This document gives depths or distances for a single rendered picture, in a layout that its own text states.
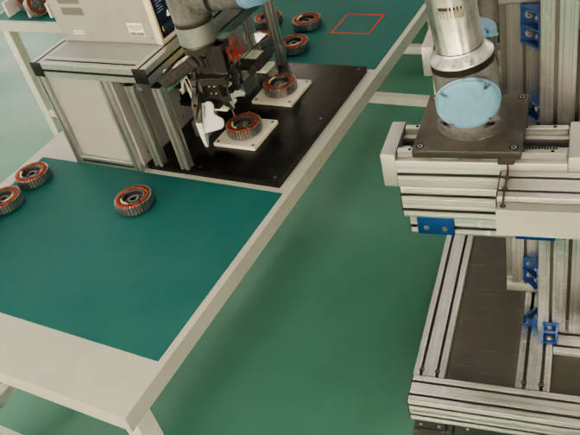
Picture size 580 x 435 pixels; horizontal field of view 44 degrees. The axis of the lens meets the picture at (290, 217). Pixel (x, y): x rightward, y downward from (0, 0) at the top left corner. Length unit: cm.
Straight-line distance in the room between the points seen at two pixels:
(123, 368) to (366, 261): 137
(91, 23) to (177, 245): 73
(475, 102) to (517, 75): 42
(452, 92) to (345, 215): 177
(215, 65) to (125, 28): 76
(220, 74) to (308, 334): 137
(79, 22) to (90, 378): 108
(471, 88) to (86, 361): 104
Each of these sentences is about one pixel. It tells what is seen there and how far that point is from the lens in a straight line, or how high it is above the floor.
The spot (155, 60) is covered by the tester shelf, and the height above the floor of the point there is 111.
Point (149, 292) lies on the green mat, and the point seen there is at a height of 75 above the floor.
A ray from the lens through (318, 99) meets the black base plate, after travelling 232.
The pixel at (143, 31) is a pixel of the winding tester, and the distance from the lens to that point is 212.
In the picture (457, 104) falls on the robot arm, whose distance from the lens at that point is 135.
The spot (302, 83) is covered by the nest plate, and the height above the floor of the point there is 78.
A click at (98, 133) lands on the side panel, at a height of 87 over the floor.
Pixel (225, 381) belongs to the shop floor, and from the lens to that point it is 256.
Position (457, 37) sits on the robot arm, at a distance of 131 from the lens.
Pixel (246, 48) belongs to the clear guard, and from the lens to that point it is 206.
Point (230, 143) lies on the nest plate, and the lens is 219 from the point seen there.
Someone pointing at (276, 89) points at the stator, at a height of 82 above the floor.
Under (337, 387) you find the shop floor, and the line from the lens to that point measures 243.
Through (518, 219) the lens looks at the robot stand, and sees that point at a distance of 152.
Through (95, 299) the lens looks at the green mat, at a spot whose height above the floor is 75.
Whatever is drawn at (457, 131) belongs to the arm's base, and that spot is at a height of 106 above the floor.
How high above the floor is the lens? 192
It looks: 38 degrees down
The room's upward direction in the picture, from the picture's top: 15 degrees counter-clockwise
